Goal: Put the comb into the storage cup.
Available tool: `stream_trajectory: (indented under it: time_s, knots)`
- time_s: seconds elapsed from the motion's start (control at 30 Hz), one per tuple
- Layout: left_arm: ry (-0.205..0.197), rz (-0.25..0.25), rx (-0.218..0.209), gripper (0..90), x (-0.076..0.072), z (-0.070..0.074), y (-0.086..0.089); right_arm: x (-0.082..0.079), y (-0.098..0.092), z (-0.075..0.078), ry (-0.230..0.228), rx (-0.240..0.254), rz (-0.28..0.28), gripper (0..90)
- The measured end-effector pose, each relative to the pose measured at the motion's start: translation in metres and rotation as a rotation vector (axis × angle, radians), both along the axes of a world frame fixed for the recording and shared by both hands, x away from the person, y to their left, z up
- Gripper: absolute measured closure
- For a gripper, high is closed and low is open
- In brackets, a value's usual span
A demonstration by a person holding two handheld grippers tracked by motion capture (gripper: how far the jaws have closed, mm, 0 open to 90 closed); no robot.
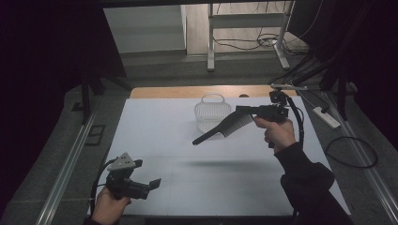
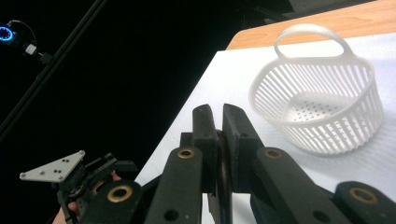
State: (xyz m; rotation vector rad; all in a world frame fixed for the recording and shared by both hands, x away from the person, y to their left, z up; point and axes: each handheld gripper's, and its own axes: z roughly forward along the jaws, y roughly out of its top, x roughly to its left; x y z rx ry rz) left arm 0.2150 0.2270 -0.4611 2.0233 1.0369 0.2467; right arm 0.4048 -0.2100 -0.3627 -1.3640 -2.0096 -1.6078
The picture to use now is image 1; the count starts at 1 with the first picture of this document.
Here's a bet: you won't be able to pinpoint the person's left hand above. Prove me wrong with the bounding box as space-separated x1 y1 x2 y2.
91 187 132 225

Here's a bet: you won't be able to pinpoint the white table mat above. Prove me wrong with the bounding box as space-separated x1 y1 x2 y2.
87 96 351 218

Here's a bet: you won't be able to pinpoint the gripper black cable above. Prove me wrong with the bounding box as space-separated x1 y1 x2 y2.
285 96 306 148
89 157 117 218

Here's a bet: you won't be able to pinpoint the aluminium rail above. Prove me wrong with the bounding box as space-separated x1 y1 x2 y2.
35 93 101 225
322 89 398 225

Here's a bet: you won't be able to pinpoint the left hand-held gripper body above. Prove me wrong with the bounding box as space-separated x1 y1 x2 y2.
105 152 151 201

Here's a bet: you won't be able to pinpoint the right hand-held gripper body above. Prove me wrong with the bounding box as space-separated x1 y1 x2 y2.
254 82 310 124

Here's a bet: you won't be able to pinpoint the black looped cable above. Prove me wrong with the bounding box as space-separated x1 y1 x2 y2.
324 136 379 170

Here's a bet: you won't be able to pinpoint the tangled black floor cables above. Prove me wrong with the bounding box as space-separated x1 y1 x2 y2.
212 0 325 56

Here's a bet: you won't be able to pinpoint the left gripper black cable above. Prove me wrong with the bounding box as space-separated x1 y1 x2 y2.
89 157 117 218

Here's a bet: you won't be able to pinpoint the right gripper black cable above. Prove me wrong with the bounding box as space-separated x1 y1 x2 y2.
285 96 306 148

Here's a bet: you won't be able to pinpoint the white plastic basket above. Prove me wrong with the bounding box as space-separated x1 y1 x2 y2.
193 92 233 134

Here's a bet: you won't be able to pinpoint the black tripod stand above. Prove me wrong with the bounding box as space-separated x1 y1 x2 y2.
78 59 134 126
292 43 360 122

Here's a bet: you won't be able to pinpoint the white power strip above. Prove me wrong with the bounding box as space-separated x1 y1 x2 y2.
312 106 342 130

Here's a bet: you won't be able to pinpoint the wooden table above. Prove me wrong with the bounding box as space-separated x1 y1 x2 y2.
130 84 298 100

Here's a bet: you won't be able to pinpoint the white metal desk frame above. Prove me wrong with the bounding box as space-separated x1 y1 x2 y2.
207 0 296 72

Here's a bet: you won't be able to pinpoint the black comb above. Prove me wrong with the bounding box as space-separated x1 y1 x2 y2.
191 111 254 147

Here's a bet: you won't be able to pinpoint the person's right hand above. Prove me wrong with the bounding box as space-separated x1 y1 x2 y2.
253 117 297 154

